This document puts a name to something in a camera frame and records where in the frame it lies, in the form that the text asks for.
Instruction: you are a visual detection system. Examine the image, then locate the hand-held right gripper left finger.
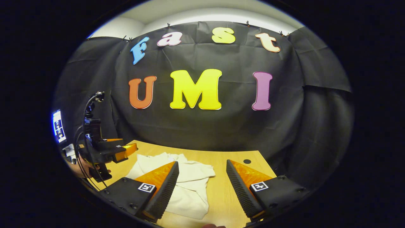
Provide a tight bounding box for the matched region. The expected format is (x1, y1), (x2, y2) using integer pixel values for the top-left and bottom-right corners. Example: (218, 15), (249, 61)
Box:
(101, 161), (180, 222)

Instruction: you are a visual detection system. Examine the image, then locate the computer monitor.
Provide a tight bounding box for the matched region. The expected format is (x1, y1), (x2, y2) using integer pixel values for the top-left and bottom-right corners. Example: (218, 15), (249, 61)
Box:
(52, 110), (67, 144)

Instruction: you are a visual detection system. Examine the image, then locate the white desk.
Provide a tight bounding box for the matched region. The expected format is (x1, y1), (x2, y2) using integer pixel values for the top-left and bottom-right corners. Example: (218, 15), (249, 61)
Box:
(63, 144), (78, 165)

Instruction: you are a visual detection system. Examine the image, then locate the cream sweatshirt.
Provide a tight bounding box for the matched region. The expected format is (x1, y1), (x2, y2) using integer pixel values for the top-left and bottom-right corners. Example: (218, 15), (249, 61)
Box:
(126, 152), (216, 220)

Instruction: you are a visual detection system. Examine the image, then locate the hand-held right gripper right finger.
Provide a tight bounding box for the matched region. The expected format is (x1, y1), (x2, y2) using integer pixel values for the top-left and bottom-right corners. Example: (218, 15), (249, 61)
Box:
(226, 159), (310, 223)

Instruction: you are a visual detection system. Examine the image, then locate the black backdrop cloth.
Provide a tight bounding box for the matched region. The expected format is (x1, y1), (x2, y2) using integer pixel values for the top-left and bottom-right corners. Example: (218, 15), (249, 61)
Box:
(54, 21), (355, 190)

